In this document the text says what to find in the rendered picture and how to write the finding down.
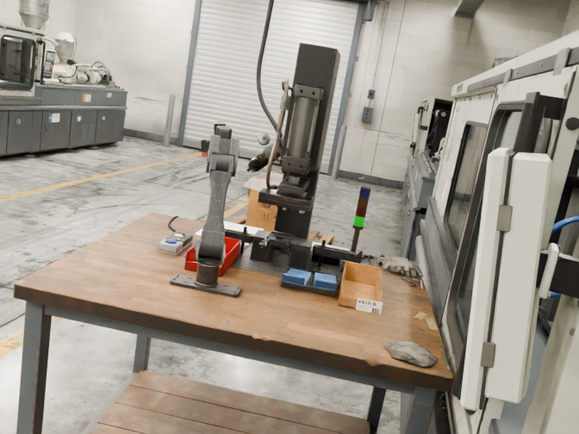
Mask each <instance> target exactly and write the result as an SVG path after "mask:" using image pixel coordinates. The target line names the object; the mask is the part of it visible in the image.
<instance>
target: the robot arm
mask: <svg viewBox="0 0 579 434"><path fill-rule="evenodd" d="M232 131H233V129H232V128H231V127H226V122H222V121H217V122H214V135H213V134H211V136H210V139H202V140H201V148H202V157H203V158H207V167H206V173H209V181H210V198H209V210H208V216H207V219H206V222H205V224H204V226H203V229H202V235H201V241H200V239H196V241H195V248H194V252H195V254H196V258H195V262H198V265H197V271H196V277H192V276H184V275H179V274H176V275H175V276H174V277H173V278H172V279H171V280H170V285H175V286H179V287H183V288H191V289H195V290H199V291H203V292H208V293H212V294H217V295H224V296H228V297H233V298H237V297H238V295H239V294H240V292H241V287H238V286H234V285H229V284H225V283H220V282H218V281H217V280H218V274H219V268H220V265H224V258H225V251H226V243H227V242H224V237H225V227H224V212H225V205H226V197H227V189H228V186H229V184H230V183H231V178H232V177H235V175H236V170H237V163H238V156H239V155H240V153H239V147H240V139H235V138H232ZM210 161H211V163H210ZM209 167H210V171H209ZM199 245H200V247H199ZM198 252H199V253H198Z"/></svg>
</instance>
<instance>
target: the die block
mask: <svg viewBox="0 0 579 434"><path fill-rule="evenodd" d="M260 242H261V240H258V239H253V240H252V249H251V256H250V259H251V260H256V261H260V262H265V263H268V262H269V260H270V259H271V257H272V254H273V249H274V247H276V248H280V249H282V248H283V245H280V244H276V243H272V242H269V243H268V244H267V246H266V247H263V248H259V247H260V246H259V243H260ZM311 249H312V245H311V248H310V250H306V249H302V248H297V247H293V246H291V247H290V248H289V251H290V255H289V263H288V267H289V266H290V267H295V268H299V269H304V270H306V269H307V267H308V263H309V259H310V253H311Z"/></svg>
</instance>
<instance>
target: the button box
mask: <svg viewBox="0 0 579 434"><path fill-rule="evenodd" d="M177 217H178V216H174V217H173V218H171V219H170V221H169V222H168V227H169V228H170V229H171V230H172V231H173V232H174V233H173V234H171V235H170V236H168V237H167V238H166V239H175V240H176V241H182V242H183V248H182V250H183V249H184V248H186V247H187V246H188V245H190V244H191V243H192V241H191V240H192V239H193V235H192V234H188V233H186V234H185V235H183V237H182V238H178V237H175V236H174V234H177V233H178V231H176V230H174V229H173V228H172V227H171V222H172V221H173V220H174V219H176V218H177Z"/></svg>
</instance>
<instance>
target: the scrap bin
mask: <svg viewBox="0 0 579 434"><path fill-rule="evenodd" d="M224 242H227V243H226V251H225V258H224V265H220V268H219V274H218V277H222V276H223V275H224V274H225V273H226V271H227V270H228V269H229V268H230V266H231V265H232V264H233V263H234V261H235V260H236V259H237V258H238V257H239V255H240V245H241V240H240V239H232V238H228V237H224ZM194 248H195V246H192V247H191V248H190V249H189V250H188V251H187V252H186V258H185V266H184V269H185V270H190V271H194V272H196V271H197V265H198V262H195V258H196V254H195V252H194Z"/></svg>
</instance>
